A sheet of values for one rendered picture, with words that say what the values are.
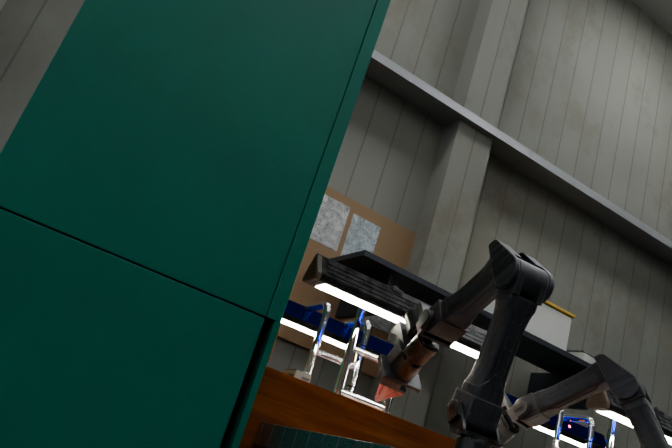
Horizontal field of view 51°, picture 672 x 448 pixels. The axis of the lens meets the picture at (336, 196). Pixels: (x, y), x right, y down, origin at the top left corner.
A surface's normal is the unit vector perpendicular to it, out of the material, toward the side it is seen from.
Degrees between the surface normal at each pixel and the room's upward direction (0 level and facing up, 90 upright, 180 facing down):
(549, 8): 90
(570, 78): 90
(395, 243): 90
